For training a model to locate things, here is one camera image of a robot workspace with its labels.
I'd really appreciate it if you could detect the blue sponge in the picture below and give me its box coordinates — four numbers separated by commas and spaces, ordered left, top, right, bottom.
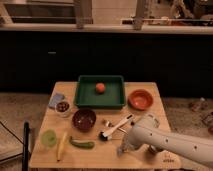
48, 93, 65, 109

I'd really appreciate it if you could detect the light green lid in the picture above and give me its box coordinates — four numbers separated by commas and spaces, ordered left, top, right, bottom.
41, 130, 57, 147

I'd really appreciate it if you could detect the purple bowl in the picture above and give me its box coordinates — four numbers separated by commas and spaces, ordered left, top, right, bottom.
72, 109, 96, 132

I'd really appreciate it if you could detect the black chair frame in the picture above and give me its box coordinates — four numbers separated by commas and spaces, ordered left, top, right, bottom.
22, 122, 30, 171

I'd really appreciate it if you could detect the yellow banana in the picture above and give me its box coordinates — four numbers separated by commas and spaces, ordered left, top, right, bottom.
57, 132, 68, 162

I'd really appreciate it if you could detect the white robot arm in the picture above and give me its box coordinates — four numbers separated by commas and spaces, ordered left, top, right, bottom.
125, 113, 213, 168

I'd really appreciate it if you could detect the small bowl with nuts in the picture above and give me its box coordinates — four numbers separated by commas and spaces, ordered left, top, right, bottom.
55, 101, 70, 117

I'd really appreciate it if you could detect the white black brush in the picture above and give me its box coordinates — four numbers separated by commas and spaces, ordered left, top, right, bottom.
99, 114, 133, 141

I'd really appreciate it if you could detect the metal cup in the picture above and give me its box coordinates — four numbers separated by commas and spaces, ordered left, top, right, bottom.
148, 145, 162, 155

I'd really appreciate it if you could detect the red tomato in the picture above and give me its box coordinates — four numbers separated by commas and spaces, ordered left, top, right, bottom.
95, 83, 106, 93

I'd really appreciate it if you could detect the orange bowl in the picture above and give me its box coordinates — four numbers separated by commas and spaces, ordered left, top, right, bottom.
128, 89, 153, 110

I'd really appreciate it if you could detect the green plastic tray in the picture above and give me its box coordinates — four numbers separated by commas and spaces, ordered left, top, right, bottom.
74, 75, 126, 109

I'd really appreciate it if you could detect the blue-grey towel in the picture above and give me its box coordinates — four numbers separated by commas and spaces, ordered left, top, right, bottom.
117, 142, 128, 156

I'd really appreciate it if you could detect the green cucumber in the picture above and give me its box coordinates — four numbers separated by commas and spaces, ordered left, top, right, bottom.
69, 137, 95, 149

